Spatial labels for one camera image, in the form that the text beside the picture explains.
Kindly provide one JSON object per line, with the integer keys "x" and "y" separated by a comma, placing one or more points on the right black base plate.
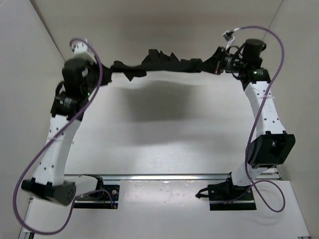
{"x": 227, "y": 197}

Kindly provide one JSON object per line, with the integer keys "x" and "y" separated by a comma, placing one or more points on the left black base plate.
{"x": 107, "y": 199}

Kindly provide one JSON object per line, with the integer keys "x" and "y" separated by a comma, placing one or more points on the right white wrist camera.
{"x": 228, "y": 36}

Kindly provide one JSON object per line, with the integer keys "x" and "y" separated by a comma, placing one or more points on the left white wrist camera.
{"x": 81, "y": 50}

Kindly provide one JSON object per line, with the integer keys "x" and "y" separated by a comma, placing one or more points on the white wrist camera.
{"x": 228, "y": 36}
{"x": 81, "y": 50}

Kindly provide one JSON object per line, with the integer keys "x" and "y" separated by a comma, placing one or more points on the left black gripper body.
{"x": 92, "y": 79}

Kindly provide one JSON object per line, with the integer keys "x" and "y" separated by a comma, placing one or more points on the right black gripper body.
{"x": 232, "y": 65}

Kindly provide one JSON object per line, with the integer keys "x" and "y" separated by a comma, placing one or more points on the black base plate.
{"x": 227, "y": 197}
{"x": 107, "y": 199}

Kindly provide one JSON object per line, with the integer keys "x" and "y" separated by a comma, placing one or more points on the black pleated skirt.
{"x": 158, "y": 61}

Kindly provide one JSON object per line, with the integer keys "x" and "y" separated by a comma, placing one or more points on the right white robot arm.
{"x": 272, "y": 144}

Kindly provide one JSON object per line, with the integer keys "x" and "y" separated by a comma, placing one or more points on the aluminium table front rail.
{"x": 268, "y": 175}

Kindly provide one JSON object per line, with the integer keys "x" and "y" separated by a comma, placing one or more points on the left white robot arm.
{"x": 48, "y": 181}

